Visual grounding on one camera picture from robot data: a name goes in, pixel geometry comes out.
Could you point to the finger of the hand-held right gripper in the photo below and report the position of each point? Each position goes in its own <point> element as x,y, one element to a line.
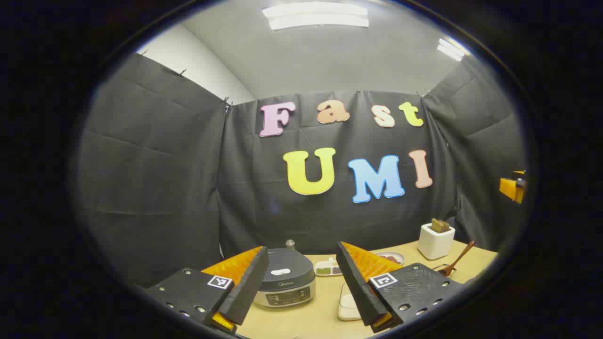
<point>511,187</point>

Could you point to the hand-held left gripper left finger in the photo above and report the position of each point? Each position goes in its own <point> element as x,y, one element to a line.
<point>247,292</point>

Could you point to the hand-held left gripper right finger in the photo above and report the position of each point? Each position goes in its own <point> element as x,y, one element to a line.
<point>358,292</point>

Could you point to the grey rice cooker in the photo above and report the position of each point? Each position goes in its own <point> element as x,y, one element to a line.
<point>287,278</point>

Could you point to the brown wooden spoon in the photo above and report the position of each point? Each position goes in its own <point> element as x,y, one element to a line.
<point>459,258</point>

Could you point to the white square utensil holder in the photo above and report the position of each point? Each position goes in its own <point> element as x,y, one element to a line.
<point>435,242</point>

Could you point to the clear plastic tray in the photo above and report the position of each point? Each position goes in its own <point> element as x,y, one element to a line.
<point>346,292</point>

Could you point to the white divided bean dish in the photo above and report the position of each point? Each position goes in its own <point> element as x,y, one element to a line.
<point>327,269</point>

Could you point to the round white plate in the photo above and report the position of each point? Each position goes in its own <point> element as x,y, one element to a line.
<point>393,257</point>

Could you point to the small ceiling light panel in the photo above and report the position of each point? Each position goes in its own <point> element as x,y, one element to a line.
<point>452,48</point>

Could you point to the black backdrop cloth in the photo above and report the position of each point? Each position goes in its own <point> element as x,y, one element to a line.
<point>165,165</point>

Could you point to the large ceiling light panel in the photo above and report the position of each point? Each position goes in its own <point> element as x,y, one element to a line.
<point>315,16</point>

